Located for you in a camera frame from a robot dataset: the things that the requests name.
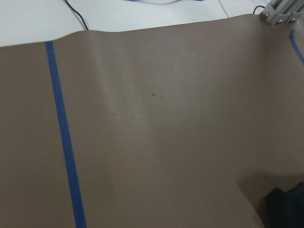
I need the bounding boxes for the black graphic t-shirt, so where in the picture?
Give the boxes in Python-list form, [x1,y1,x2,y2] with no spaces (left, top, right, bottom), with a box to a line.
[265,182,304,228]

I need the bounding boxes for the aluminium frame post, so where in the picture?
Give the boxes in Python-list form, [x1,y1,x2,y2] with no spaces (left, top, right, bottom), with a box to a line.
[260,0,304,25]

